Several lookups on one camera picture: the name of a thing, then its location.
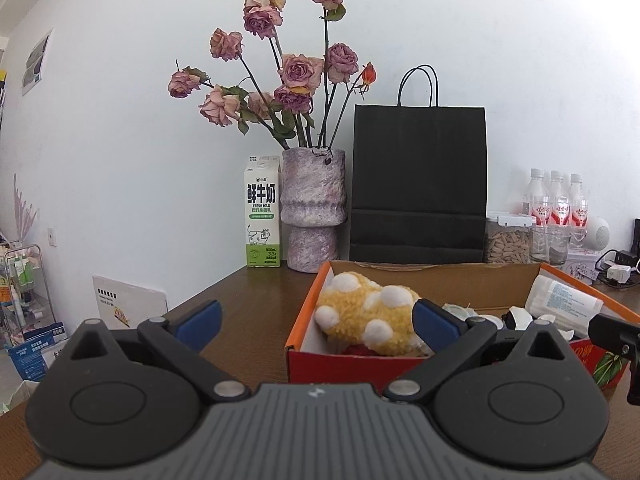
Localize wire rack with bottles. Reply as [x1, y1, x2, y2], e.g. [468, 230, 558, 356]
[0, 244, 56, 347]

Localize dried rose bouquet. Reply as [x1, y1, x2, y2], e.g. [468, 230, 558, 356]
[167, 0, 377, 150]

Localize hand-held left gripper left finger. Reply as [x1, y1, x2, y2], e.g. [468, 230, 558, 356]
[67, 299, 251, 403]

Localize clear container of seeds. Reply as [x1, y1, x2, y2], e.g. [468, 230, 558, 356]
[484, 214, 534, 264]

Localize white flat carton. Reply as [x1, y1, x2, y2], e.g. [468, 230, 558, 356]
[92, 275, 169, 332]

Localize wall poster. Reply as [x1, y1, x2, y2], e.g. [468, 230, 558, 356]
[21, 29, 54, 96]

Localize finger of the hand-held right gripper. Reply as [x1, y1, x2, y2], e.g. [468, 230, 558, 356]
[587, 312, 640, 361]
[626, 360, 640, 406]

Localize black paper bag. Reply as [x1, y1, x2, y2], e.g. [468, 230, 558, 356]
[348, 65, 488, 265]

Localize water bottle with red label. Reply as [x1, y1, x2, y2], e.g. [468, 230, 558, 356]
[549, 171, 571, 229]
[522, 168, 551, 229]
[569, 174, 591, 229]

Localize yellow spotted plush toy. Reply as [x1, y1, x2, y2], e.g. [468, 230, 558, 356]
[314, 271, 431, 358]

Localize purple stone vase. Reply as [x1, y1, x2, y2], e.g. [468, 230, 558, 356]
[280, 147, 347, 273]

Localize clear glass jar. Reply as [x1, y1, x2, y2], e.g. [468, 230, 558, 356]
[530, 225, 571, 265]

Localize white round speaker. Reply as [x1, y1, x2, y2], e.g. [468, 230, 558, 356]
[585, 216, 612, 251]

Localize white tin box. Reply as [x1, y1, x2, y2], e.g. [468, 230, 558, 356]
[565, 249, 604, 284]

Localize red cardboard box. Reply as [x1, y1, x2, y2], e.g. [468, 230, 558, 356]
[284, 260, 640, 398]

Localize red rose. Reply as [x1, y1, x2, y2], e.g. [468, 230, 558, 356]
[340, 342, 381, 357]

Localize white green milk carton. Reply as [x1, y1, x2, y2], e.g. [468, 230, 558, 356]
[243, 155, 282, 268]

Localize blue boxes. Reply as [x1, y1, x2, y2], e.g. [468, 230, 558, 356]
[7, 327, 69, 384]

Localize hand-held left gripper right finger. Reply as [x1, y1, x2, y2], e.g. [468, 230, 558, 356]
[382, 297, 568, 403]

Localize white cotton swab box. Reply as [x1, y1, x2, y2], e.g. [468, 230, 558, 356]
[524, 274, 605, 333]

